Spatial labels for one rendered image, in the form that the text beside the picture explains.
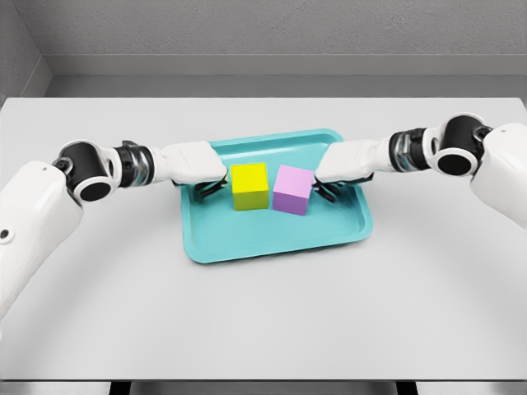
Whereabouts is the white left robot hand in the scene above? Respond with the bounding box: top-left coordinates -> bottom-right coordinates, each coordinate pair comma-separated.
161,140 -> 230,197

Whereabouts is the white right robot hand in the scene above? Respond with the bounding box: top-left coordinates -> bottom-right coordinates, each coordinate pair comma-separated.
312,139 -> 375,203

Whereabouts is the yellow cube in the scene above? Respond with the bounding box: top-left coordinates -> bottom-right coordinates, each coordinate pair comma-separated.
230,162 -> 270,211

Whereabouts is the purple cube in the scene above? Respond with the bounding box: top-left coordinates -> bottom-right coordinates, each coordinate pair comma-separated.
272,164 -> 315,216

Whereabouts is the teal tray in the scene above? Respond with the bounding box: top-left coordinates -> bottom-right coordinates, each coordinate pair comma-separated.
179,128 -> 374,265

